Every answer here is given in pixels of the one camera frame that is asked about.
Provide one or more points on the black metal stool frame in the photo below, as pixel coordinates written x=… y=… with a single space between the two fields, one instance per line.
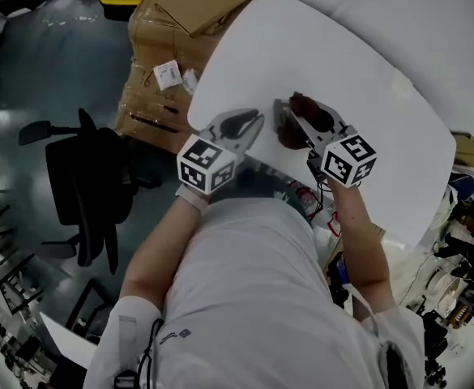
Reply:
x=90 y=306

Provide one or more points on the large taped cardboard box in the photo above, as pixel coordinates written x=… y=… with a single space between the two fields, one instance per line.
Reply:
x=159 y=43

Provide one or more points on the clear plastic bag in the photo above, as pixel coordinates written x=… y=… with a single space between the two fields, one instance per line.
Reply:
x=190 y=81

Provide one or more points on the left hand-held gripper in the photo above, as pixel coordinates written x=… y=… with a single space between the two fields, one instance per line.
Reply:
x=206 y=164

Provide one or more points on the black office chair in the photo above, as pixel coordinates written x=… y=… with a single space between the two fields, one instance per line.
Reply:
x=86 y=176

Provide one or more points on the person's white shirt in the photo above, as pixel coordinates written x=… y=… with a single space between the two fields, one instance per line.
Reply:
x=253 y=290

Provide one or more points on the white paper label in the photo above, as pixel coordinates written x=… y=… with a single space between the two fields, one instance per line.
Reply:
x=167 y=75

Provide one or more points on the cluttered equipment shelf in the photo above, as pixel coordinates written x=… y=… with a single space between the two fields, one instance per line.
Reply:
x=9 y=347

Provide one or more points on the dark patterned fabric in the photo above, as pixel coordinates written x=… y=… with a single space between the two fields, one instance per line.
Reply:
x=269 y=182

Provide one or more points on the person's right forearm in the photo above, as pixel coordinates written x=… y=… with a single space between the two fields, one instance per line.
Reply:
x=354 y=225

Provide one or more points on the white board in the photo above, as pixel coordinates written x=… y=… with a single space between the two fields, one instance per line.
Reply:
x=70 y=343

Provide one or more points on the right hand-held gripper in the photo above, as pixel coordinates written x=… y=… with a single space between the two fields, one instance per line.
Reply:
x=348 y=160

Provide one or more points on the dark tablet device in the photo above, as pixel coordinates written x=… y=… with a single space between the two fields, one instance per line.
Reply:
x=338 y=274

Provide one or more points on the pile of tools and equipment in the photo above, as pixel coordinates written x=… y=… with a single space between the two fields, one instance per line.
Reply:
x=463 y=278

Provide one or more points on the person's left forearm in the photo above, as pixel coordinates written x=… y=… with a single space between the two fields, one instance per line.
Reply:
x=155 y=249

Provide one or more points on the white wristband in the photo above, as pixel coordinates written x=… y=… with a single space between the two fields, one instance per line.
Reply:
x=192 y=199

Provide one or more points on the brown cardboard sheet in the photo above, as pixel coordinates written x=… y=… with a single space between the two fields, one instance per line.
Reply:
x=465 y=152

